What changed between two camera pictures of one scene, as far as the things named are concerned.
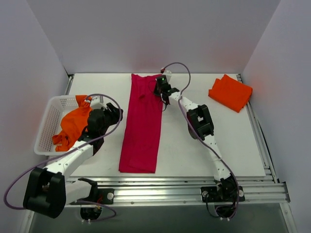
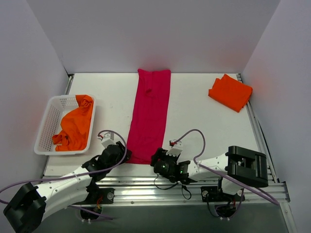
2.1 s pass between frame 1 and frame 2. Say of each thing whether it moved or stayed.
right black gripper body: moved
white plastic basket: stayed
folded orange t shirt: stayed
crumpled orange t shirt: stayed
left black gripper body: moved
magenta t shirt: moved
